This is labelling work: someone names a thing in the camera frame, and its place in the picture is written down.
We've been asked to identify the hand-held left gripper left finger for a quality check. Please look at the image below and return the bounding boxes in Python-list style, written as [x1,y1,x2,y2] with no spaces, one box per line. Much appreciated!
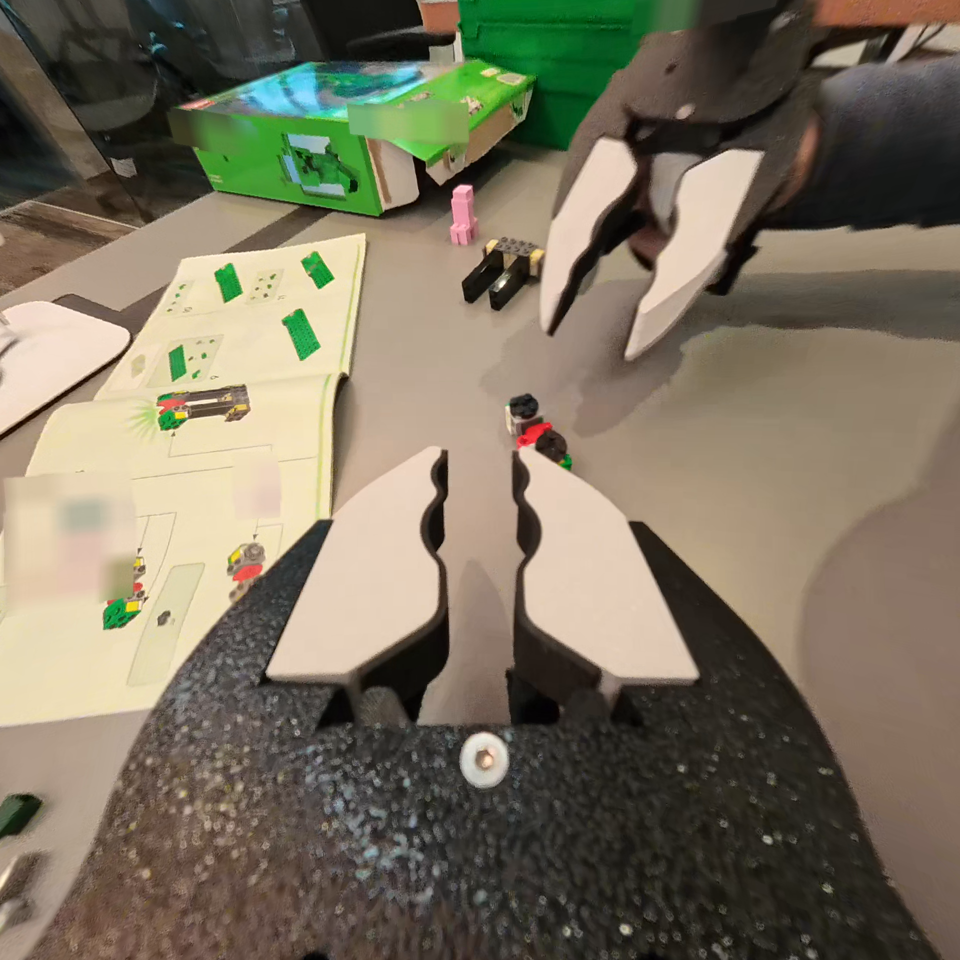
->
[264,445,452,723]

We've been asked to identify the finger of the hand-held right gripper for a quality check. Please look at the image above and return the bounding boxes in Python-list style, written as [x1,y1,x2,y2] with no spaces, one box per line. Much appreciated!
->
[537,137,640,337]
[623,148,765,363]

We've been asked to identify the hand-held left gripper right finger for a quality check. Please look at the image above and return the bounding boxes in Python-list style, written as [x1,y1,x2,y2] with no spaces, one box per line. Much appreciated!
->
[511,447,702,715]

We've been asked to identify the green red toy brick assembly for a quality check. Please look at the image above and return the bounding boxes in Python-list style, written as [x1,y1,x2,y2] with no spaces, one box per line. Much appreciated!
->
[504,393,576,473]

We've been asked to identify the person's right forearm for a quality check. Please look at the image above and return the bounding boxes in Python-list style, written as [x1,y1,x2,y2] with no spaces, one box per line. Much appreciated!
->
[772,54,960,232]

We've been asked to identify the black grey toy brick assembly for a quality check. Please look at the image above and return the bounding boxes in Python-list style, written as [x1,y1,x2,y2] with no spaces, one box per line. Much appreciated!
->
[461,235,546,313]

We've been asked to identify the pink toy brick figure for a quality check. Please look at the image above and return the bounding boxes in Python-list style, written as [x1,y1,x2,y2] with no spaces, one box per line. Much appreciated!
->
[449,183,482,247]

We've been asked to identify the green plastic bin stack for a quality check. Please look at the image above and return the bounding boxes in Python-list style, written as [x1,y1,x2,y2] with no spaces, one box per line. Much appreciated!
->
[456,0,680,152]

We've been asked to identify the open instruction booklet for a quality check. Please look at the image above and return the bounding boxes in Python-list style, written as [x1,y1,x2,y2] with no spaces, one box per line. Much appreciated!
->
[0,233,369,729]

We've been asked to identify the green toy brick box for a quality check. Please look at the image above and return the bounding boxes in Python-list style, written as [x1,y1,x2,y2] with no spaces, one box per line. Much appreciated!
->
[169,58,538,219]

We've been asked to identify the white flat pad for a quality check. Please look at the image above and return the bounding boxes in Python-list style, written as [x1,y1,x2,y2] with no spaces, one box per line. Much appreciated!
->
[0,300,133,438]

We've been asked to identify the dark green toy bricks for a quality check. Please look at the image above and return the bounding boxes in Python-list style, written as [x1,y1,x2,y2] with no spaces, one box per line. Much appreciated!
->
[0,792,45,840]

